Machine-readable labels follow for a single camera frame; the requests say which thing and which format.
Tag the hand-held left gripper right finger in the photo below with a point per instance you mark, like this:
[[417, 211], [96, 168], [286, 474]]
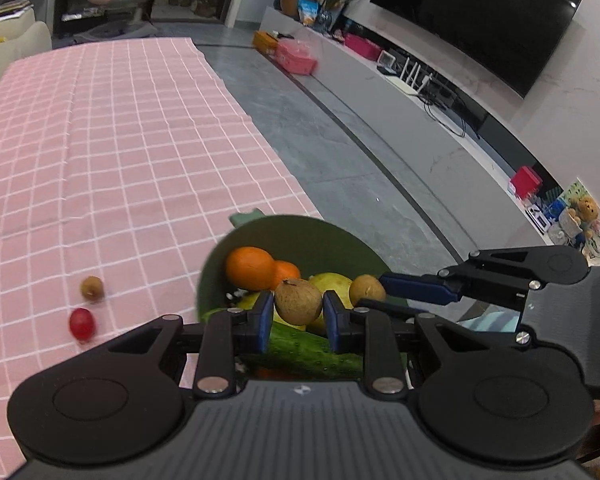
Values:
[[330, 320]]

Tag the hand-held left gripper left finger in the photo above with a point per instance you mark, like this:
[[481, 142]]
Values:
[[266, 317]]

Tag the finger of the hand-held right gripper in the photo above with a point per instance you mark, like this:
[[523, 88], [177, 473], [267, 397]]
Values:
[[380, 306], [415, 286]]

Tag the yellow-green fruit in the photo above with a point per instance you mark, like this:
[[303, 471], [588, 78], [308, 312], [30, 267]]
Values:
[[247, 302]]

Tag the yellow lemon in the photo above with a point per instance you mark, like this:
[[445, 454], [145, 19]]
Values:
[[332, 282]]

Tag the green cucumber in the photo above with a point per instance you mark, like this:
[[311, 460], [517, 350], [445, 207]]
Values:
[[305, 355]]

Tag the large orange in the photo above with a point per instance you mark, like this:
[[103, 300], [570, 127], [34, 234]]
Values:
[[287, 271]]

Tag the dark green bowl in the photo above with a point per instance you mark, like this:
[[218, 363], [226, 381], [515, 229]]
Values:
[[290, 235]]

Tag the brown teddy bear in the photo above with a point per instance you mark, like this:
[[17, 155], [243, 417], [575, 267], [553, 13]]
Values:
[[582, 215]]

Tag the red box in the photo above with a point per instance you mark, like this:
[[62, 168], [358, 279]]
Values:
[[526, 180]]

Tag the white television cabinet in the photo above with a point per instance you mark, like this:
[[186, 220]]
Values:
[[395, 110]]

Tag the red plum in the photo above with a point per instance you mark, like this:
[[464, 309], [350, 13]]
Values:
[[82, 323]]

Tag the white router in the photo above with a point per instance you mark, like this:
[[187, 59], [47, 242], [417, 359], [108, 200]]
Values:
[[410, 77]]

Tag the pink checked tablecloth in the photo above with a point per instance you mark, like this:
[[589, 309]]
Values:
[[120, 160]]

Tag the magenta box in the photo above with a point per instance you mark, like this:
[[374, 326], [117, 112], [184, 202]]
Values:
[[362, 46]]

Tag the black television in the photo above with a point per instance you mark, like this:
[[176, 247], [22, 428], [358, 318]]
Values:
[[480, 20]]

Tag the pink box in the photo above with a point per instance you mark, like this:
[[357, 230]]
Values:
[[296, 56]]

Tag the orange box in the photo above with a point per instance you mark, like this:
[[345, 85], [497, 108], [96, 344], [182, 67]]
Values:
[[266, 40]]

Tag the blue snack bag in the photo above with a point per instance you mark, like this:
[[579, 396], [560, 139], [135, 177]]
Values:
[[308, 11]]

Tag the cream sofa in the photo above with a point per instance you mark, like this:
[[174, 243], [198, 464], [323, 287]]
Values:
[[10, 45]]

